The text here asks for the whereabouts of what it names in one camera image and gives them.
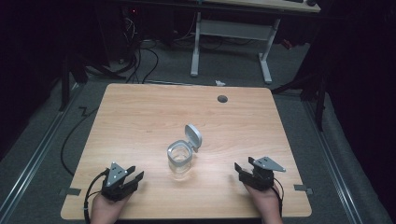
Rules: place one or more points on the black computer mouse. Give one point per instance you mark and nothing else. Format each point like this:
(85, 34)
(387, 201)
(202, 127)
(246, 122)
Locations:
(311, 2)

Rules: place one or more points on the person's left hand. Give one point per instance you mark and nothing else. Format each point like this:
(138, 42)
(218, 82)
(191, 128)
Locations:
(106, 210)

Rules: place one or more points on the black computer tower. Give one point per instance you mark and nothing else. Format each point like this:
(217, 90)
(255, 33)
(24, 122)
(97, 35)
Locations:
(115, 31)

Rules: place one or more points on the metal floor rail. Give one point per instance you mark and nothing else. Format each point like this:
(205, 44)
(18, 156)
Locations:
(34, 158)
(334, 168)

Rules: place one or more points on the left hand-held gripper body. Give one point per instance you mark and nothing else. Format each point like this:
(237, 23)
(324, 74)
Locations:
(116, 185)

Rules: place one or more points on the person's right hand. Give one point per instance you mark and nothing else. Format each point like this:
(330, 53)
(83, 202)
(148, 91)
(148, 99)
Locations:
(264, 202)

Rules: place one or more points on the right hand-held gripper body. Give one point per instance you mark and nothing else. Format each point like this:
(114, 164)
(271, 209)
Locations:
(261, 177)

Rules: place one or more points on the grey tape strip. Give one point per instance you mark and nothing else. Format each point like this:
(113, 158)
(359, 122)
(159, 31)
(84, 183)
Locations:
(301, 187)
(72, 191)

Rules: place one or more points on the crumpled white paper scrap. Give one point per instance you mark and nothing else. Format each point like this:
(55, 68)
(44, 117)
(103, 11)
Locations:
(220, 83)

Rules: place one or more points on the clear jar with grey lid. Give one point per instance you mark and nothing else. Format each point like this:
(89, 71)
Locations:
(182, 155)

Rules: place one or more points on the white-framed wooden desk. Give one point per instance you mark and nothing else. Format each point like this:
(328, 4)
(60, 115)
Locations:
(236, 29)

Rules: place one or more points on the black metal stand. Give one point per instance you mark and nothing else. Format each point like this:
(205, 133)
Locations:
(66, 84)
(317, 93)

